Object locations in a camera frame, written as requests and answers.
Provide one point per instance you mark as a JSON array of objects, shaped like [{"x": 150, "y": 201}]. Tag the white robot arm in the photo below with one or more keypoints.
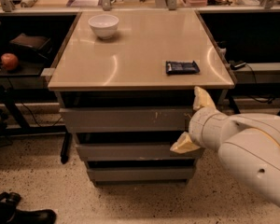
[{"x": 248, "y": 145}]

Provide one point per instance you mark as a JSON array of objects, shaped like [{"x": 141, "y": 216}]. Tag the grey bottom drawer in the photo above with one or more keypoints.
[{"x": 149, "y": 174}]

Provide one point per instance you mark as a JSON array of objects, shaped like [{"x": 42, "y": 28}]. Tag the black tray under apple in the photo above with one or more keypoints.
[{"x": 24, "y": 69}]

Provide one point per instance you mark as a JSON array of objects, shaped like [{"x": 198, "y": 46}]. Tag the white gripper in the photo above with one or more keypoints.
[{"x": 200, "y": 128}]

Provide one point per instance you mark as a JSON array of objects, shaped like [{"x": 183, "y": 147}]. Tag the small black device on shelf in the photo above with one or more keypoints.
[{"x": 237, "y": 65}]

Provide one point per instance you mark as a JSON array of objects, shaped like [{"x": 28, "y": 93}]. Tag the grey drawer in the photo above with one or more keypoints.
[
  {"x": 126, "y": 119},
  {"x": 132, "y": 152},
  {"x": 149, "y": 174}
]

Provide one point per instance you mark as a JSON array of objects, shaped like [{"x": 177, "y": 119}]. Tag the white ceramic bowl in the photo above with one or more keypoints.
[{"x": 104, "y": 26}]

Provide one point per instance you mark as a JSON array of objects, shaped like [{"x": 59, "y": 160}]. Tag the beige top drawer cabinet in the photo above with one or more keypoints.
[{"x": 128, "y": 70}]

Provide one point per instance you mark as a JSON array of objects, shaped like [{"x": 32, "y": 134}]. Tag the grey middle drawer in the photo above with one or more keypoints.
[{"x": 132, "y": 152}]

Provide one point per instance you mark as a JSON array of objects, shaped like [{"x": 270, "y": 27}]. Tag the grey top drawer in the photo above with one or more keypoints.
[{"x": 126, "y": 119}]

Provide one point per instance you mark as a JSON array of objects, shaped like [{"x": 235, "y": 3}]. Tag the red apple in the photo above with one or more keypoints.
[{"x": 9, "y": 61}]

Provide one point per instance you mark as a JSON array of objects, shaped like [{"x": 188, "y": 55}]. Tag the dark blue snack bar wrapper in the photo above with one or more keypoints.
[{"x": 181, "y": 68}]

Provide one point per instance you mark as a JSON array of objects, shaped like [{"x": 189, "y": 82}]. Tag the dark box on shelf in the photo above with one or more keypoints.
[{"x": 31, "y": 48}]

